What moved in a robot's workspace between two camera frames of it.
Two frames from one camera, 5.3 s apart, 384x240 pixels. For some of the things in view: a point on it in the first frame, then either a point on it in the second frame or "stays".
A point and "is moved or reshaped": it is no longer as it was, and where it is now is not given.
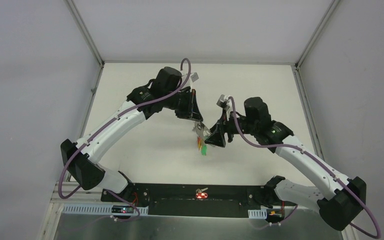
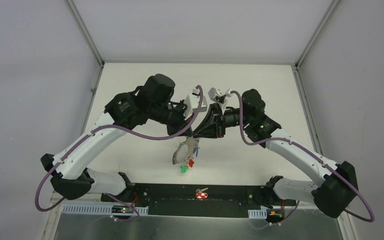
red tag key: x=200 y=194 stays
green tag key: x=204 y=149 to x=184 y=169
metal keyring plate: x=201 y=130 is moved or reshaped
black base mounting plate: x=194 y=201 stays
